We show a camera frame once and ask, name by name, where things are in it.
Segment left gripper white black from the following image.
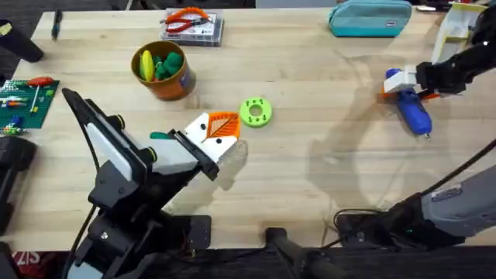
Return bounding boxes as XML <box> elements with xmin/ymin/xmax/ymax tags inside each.
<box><xmin>79</xmin><ymin>111</ymin><xmax>242</xmax><ymax>265</ymax></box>

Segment green disc with holes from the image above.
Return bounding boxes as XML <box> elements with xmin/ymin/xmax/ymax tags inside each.
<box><xmin>239</xmin><ymin>96</ymin><xmax>274</xmax><ymax>129</ymax></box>

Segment white and yellow box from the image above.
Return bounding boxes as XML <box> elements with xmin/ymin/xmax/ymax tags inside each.
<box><xmin>431</xmin><ymin>2</ymin><xmax>490</xmax><ymax>65</ymax></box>

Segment orange tub with toys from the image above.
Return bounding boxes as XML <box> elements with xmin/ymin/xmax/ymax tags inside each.
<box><xmin>130</xmin><ymin>40</ymin><xmax>197</xmax><ymax>102</ymax></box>

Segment teal zip pouch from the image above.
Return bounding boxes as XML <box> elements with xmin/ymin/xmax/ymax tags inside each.
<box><xmin>328</xmin><ymin>0</ymin><xmax>414</xmax><ymax>39</ymax></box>

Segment clear plastic parts box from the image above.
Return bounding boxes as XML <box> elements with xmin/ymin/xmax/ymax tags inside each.
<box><xmin>160</xmin><ymin>7</ymin><xmax>226</xmax><ymax>48</ymax></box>

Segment left wrist upright black plate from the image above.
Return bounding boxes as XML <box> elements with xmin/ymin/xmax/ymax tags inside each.
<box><xmin>60</xmin><ymin>87</ymin><xmax>158</xmax><ymax>183</ymax></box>

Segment black stand pole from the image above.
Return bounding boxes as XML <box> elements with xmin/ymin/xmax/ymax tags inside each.
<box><xmin>264</xmin><ymin>227</ymin><xmax>350</xmax><ymax>279</ymax></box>

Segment black pen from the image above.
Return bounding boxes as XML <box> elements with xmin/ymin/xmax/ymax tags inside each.
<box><xmin>50</xmin><ymin>9</ymin><xmax>64</xmax><ymax>42</ymax></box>

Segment black device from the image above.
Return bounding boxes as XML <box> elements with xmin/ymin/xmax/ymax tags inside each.
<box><xmin>0</xmin><ymin>135</ymin><xmax>39</xmax><ymax>238</ymax></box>

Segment black cylinder with yellow label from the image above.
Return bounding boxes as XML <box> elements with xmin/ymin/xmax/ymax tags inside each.
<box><xmin>0</xmin><ymin>18</ymin><xmax>45</xmax><ymax>64</ymax></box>

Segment black cable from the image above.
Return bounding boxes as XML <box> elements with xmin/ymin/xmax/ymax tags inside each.
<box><xmin>321</xmin><ymin>137</ymin><xmax>496</xmax><ymax>250</ymax></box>

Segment orange-handled pliers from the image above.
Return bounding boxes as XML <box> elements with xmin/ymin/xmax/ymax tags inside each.
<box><xmin>161</xmin><ymin>6</ymin><xmax>212</xmax><ymax>34</ymax></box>

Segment red-handled small screwdriver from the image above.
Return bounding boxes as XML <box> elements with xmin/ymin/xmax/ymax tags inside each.
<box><xmin>26</xmin><ymin>76</ymin><xmax>55</xmax><ymax>114</ymax></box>

